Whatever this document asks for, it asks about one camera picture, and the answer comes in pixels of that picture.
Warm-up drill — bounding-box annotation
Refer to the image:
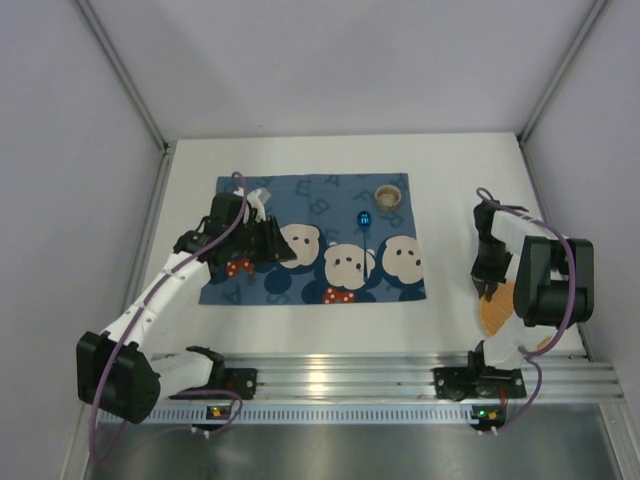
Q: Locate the perforated metal cable strip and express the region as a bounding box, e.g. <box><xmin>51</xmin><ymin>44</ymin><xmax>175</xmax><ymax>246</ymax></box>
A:
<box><xmin>99</xmin><ymin>403</ymin><xmax>506</xmax><ymax>426</ymax></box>

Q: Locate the orange woven round coaster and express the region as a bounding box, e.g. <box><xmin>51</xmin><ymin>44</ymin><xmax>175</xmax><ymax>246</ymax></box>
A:
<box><xmin>478</xmin><ymin>281</ymin><xmax>556</xmax><ymax>351</ymax></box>

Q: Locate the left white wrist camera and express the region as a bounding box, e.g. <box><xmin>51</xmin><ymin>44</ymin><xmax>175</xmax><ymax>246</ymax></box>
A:
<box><xmin>247</xmin><ymin>188</ymin><xmax>271</xmax><ymax>209</ymax></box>

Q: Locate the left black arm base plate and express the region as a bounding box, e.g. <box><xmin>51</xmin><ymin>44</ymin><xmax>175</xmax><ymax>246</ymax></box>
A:
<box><xmin>170</xmin><ymin>366</ymin><xmax>258</xmax><ymax>400</ymax></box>

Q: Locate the iridescent blue metal spoon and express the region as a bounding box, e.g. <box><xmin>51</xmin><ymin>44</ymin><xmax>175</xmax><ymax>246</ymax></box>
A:
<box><xmin>357</xmin><ymin>210</ymin><xmax>372</xmax><ymax>281</ymax></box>

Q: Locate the aluminium corner post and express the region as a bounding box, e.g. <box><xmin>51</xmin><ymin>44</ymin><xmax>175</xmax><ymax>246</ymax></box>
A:
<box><xmin>71</xmin><ymin>0</ymin><xmax>168</xmax><ymax>152</ymax></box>
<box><xmin>516</xmin><ymin>0</ymin><xmax>612</xmax><ymax>149</ymax></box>

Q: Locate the left aluminium corner post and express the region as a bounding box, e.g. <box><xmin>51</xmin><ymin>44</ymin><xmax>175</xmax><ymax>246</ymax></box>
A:
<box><xmin>71</xmin><ymin>0</ymin><xmax>168</xmax><ymax>152</ymax></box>

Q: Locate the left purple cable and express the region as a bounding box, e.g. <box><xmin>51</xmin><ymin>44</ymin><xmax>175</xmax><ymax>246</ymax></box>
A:
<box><xmin>89</xmin><ymin>171</ymin><xmax>249</xmax><ymax>464</ymax></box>

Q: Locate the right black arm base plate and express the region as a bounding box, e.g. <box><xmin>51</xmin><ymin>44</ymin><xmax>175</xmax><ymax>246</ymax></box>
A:
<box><xmin>432</xmin><ymin>367</ymin><xmax>527</xmax><ymax>402</ymax></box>

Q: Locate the aluminium mounting rail frame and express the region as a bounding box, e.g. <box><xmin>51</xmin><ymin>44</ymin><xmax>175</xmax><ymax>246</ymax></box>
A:
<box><xmin>79</xmin><ymin>299</ymin><xmax>621</xmax><ymax>406</ymax></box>

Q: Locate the right aluminium corner post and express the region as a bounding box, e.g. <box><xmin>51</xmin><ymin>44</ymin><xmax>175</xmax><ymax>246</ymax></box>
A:
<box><xmin>516</xmin><ymin>0</ymin><xmax>612</xmax><ymax>149</ymax></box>

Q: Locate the small beige ceramic cup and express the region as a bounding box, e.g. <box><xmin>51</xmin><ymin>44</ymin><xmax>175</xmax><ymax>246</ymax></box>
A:
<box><xmin>374</xmin><ymin>184</ymin><xmax>402</xmax><ymax>212</ymax></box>

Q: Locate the blue cartoon placemat cloth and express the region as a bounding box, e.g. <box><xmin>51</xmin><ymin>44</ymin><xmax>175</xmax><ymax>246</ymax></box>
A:
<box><xmin>199</xmin><ymin>173</ymin><xmax>426</xmax><ymax>306</ymax></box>

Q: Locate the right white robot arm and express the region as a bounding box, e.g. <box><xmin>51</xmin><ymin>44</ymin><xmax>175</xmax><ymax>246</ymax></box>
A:
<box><xmin>471</xmin><ymin>199</ymin><xmax>595</xmax><ymax>371</ymax></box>

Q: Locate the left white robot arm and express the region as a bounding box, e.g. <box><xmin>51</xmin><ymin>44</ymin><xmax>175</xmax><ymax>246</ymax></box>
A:
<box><xmin>76</xmin><ymin>188</ymin><xmax>296</xmax><ymax>424</ymax></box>

